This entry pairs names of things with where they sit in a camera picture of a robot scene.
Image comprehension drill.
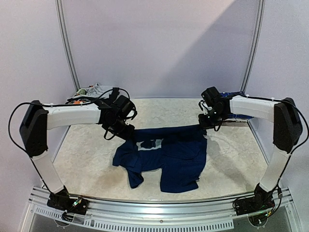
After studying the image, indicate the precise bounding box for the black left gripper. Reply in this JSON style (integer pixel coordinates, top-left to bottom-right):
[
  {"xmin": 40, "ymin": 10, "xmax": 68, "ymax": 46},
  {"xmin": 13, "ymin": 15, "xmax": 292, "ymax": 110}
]
[{"xmin": 106, "ymin": 117, "xmax": 135, "ymax": 140}]

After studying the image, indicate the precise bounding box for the blue plaid flannel shirt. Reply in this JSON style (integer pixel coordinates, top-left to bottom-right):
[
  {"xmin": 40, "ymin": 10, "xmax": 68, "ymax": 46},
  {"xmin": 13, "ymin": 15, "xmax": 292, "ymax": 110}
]
[{"xmin": 220, "ymin": 91, "xmax": 253, "ymax": 121}]

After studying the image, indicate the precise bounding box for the solid blue garment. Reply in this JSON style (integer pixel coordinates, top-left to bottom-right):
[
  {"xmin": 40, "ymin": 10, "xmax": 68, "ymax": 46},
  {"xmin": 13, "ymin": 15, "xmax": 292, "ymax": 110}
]
[{"xmin": 112, "ymin": 125, "xmax": 207, "ymax": 193}]

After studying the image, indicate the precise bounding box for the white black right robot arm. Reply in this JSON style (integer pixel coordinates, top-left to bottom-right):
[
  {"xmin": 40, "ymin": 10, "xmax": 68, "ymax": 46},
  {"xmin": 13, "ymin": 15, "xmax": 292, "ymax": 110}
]
[{"xmin": 198, "ymin": 93, "xmax": 303, "ymax": 192}]

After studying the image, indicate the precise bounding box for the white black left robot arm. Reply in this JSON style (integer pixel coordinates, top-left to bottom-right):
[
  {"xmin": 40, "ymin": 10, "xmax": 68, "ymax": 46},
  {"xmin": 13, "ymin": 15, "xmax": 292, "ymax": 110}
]
[{"xmin": 19, "ymin": 96, "xmax": 137, "ymax": 210}]

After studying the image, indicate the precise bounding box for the black garment in basket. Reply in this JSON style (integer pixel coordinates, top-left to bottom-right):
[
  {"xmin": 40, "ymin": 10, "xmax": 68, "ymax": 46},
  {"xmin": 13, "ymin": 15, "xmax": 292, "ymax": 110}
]
[{"xmin": 108, "ymin": 87, "xmax": 120, "ymax": 101}]

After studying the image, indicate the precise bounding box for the grey garment in basket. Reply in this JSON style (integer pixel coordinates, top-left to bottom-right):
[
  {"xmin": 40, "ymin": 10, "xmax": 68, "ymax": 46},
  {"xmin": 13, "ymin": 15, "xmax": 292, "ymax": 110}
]
[{"xmin": 75, "ymin": 83, "xmax": 113, "ymax": 98}]

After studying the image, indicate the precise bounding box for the black white orange printed shirt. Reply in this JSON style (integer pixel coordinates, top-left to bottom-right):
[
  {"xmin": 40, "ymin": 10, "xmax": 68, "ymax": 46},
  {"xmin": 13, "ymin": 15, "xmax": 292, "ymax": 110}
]
[{"xmin": 65, "ymin": 97, "xmax": 90, "ymax": 104}]

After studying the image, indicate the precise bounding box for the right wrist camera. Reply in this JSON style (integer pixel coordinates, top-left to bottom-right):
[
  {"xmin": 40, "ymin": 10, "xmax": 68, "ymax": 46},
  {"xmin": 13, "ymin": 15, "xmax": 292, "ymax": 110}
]
[{"xmin": 198, "ymin": 87, "xmax": 221, "ymax": 112}]

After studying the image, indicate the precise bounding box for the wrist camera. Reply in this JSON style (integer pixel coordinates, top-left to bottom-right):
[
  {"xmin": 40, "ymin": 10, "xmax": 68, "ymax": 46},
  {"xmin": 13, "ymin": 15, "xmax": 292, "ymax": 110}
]
[
  {"xmin": 198, "ymin": 87, "xmax": 221, "ymax": 112},
  {"xmin": 111, "ymin": 95, "xmax": 137, "ymax": 119}
]

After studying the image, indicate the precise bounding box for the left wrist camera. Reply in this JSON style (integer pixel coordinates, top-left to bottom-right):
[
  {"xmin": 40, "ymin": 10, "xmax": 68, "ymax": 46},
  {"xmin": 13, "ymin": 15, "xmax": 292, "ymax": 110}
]
[{"xmin": 111, "ymin": 95, "xmax": 137, "ymax": 119}]

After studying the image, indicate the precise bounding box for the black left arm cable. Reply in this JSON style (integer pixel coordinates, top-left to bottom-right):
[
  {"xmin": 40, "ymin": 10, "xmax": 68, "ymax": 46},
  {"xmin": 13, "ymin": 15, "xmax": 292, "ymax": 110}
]
[{"xmin": 7, "ymin": 87, "xmax": 138, "ymax": 191}]

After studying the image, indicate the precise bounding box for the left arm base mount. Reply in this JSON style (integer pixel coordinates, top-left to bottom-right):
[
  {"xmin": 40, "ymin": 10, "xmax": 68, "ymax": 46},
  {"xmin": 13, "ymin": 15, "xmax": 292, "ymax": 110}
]
[{"xmin": 47, "ymin": 186, "xmax": 90, "ymax": 215}]

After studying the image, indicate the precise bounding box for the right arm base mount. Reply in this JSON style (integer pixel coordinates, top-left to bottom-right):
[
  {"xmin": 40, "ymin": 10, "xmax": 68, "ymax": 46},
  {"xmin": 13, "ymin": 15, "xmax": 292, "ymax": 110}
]
[{"xmin": 232, "ymin": 184, "xmax": 283, "ymax": 217}]

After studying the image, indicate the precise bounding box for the aluminium front rail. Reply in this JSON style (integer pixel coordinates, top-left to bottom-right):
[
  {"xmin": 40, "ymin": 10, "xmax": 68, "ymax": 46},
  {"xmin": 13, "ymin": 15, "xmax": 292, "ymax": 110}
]
[{"xmin": 19, "ymin": 187, "xmax": 303, "ymax": 232}]

